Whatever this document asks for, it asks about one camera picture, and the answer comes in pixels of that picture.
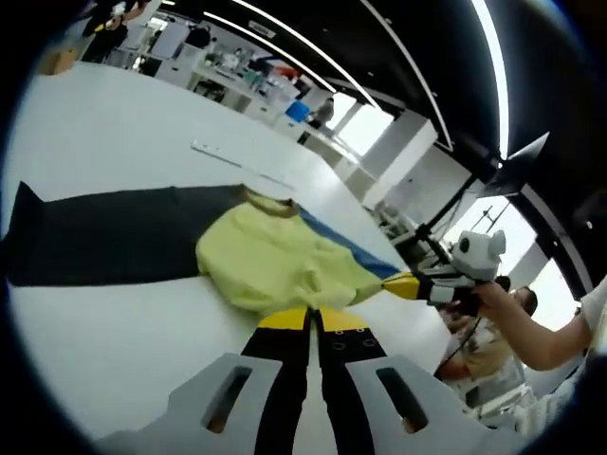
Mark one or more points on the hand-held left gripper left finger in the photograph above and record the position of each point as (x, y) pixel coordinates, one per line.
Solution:
(223, 393)

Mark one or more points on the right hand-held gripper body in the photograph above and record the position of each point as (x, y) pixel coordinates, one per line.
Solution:
(479, 256)

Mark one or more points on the white counter cabinets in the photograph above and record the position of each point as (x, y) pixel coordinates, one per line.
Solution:
(227, 90)

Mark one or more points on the cardboard box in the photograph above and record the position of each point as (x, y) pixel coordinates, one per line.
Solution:
(59, 60)

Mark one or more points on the ceiling light strip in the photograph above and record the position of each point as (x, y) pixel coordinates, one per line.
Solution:
(313, 52)
(412, 66)
(495, 71)

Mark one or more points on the yellow colour-block garment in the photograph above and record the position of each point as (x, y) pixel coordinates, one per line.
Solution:
(265, 256)

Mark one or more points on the white mesh chair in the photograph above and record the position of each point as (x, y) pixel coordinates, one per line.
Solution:
(526, 412)

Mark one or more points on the blue plastic bin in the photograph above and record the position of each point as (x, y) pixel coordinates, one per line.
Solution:
(298, 111)

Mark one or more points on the thin metal stand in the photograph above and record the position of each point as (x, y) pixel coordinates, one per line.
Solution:
(486, 219)

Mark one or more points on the person's right hand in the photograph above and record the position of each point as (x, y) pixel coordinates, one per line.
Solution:
(493, 296)

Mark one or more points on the person's white shirt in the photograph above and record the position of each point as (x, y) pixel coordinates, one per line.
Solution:
(596, 317)

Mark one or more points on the black tripod stand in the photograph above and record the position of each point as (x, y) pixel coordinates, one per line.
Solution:
(438, 227)

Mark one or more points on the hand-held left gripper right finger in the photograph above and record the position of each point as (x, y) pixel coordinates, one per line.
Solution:
(370, 407)

